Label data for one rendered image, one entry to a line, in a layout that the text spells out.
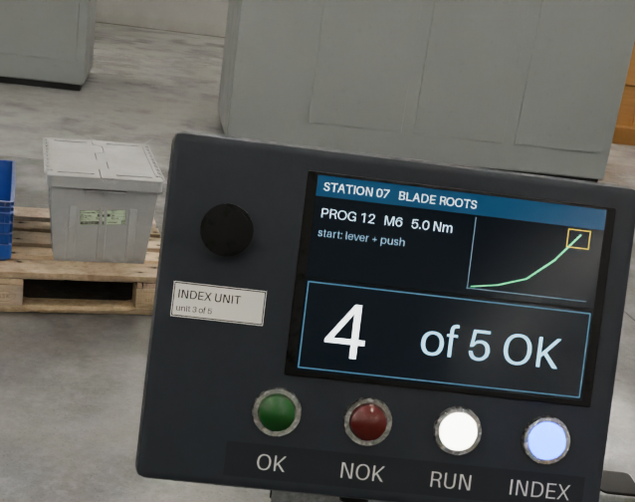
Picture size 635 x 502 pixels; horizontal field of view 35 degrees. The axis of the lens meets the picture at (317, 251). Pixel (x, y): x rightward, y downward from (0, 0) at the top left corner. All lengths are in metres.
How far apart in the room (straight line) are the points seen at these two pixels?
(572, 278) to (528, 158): 6.35
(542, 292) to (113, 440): 2.32
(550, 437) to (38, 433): 2.36
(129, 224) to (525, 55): 3.74
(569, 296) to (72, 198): 3.13
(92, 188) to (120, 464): 1.21
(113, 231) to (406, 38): 3.31
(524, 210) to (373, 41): 5.94
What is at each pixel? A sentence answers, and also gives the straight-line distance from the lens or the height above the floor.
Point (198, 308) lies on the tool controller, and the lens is 0.54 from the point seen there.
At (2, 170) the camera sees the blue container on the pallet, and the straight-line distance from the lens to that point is 4.18.
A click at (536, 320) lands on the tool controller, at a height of 1.18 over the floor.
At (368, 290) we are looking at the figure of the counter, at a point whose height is 1.19.
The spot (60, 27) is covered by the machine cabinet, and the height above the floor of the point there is 0.47.
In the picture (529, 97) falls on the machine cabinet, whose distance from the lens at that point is 6.82.
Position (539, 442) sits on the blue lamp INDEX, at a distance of 0.57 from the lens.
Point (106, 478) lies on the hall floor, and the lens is 2.65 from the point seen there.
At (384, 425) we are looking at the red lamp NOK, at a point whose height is 1.12.
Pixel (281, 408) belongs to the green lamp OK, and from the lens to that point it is 0.54.
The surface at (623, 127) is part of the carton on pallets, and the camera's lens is 9.22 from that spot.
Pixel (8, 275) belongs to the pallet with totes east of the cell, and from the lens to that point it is 3.58.
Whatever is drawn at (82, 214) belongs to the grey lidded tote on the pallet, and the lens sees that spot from 3.64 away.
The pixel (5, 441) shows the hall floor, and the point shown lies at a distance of 2.81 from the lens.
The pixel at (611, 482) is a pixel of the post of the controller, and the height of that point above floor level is 1.06.
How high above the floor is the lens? 1.36
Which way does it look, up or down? 17 degrees down
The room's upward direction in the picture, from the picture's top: 8 degrees clockwise
